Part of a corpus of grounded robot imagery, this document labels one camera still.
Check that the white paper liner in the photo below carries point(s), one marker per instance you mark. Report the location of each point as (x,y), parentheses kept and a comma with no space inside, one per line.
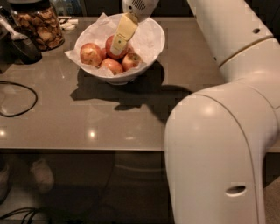
(148,35)

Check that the white bowl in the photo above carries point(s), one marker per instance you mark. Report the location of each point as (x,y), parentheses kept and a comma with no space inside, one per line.
(122,78)

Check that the small white items behind jar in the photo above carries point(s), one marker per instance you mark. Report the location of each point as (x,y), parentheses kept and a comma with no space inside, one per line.
(68,24)

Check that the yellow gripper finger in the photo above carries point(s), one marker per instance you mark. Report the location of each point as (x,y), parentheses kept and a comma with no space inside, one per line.
(125,31)

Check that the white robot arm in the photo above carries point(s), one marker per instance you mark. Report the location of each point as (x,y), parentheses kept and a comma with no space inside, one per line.
(216,139)

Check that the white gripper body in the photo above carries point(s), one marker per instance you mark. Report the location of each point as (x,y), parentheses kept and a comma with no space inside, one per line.
(142,8)

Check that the black appliance with silver handle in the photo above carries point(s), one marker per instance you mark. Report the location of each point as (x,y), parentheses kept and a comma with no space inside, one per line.
(16,45)

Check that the glass jar of dried chips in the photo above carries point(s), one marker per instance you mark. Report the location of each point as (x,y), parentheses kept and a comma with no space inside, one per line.
(40,18)

